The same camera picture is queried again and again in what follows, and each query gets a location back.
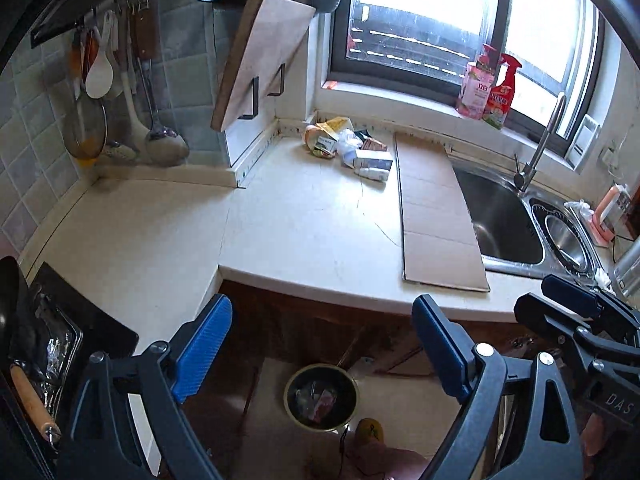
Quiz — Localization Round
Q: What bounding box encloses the wooden cutting board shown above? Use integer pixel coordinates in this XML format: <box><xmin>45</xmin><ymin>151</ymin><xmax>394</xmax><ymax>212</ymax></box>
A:
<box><xmin>212</xmin><ymin>0</ymin><xmax>316</xmax><ymax>131</ymax></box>

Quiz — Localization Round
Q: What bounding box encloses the brown cardboard sheet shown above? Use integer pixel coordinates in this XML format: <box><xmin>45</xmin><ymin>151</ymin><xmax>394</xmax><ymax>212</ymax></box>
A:
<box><xmin>394</xmin><ymin>132</ymin><xmax>490</xmax><ymax>292</ymax></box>

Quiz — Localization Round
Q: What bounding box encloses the red spray cleaner bottle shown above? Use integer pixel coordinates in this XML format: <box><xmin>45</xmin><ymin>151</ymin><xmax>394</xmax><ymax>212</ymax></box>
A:
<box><xmin>482</xmin><ymin>53</ymin><xmax>522</xmax><ymax>129</ymax></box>

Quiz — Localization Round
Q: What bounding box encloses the steel ladle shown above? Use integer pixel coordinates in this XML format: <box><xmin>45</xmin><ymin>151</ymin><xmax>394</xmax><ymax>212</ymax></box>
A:
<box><xmin>137</xmin><ymin>58</ymin><xmax>190</xmax><ymax>167</ymax></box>

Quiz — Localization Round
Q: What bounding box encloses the round black trash bin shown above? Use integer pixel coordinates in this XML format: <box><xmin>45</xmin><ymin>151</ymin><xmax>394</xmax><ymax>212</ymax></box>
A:
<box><xmin>283</xmin><ymin>364</ymin><xmax>359</xmax><ymax>432</ymax></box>

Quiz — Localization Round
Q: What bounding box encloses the black stove top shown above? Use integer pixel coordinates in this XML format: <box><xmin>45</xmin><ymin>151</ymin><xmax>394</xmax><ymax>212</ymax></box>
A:
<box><xmin>1</xmin><ymin>256</ymin><xmax>139</xmax><ymax>479</ymax></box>

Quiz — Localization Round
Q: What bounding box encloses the pink dish soap bottle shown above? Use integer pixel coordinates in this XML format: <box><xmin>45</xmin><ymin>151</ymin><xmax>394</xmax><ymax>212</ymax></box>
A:
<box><xmin>456</xmin><ymin>44</ymin><xmax>498</xmax><ymax>119</ymax></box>

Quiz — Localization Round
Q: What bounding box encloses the steel bowl in sink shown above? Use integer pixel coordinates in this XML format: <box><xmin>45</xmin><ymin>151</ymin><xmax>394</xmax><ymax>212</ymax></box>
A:
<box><xmin>544</xmin><ymin>214</ymin><xmax>588</xmax><ymax>272</ymax></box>

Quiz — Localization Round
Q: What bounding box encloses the wooden handled pan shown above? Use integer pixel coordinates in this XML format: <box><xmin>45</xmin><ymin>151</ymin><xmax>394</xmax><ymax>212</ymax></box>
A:
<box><xmin>10</xmin><ymin>363</ymin><xmax>62</xmax><ymax>446</ymax></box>

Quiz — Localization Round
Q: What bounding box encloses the yellow slipper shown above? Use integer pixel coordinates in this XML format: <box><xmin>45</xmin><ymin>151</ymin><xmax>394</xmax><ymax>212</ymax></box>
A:
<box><xmin>354</xmin><ymin>418</ymin><xmax>384</xmax><ymax>448</ymax></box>

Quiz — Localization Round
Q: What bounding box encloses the steel gooseneck faucet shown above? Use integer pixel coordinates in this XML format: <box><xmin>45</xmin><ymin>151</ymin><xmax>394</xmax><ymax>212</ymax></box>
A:
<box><xmin>513</xmin><ymin>92</ymin><xmax>566</xmax><ymax>194</ymax></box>

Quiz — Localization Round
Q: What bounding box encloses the blue white medicine box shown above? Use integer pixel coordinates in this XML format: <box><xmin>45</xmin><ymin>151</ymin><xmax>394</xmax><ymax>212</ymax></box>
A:
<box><xmin>352</xmin><ymin>150</ymin><xmax>395</xmax><ymax>171</ymax></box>

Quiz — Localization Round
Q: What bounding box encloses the white rice spoon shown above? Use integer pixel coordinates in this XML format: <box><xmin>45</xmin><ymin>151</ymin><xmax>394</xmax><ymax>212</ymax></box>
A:
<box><xmin>85</xmin><ymin>11</ymin><xmax>114</xmax><ymax>100</ymax></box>

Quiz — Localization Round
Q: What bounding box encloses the yellow white paper bag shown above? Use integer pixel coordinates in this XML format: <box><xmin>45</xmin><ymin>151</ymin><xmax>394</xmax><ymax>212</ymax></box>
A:
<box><xmin>316</xmin><ymin>116</ymin><xmax>354</xmax><ymax>136</ymax></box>

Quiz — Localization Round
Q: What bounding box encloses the green snack packet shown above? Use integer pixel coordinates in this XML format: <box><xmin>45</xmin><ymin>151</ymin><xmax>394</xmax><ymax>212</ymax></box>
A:
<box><xmin>355</xmin><ymin>129</ymin><xmax>372</xmax><ymax>142</ymax></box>

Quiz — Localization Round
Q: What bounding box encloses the stainless steel sink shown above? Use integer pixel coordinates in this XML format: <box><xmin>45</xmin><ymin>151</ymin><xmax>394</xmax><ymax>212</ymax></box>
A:
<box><xmin>452</xmin><ymin>159</ymin><xmax>603</xmax><ymax>286</ymax></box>

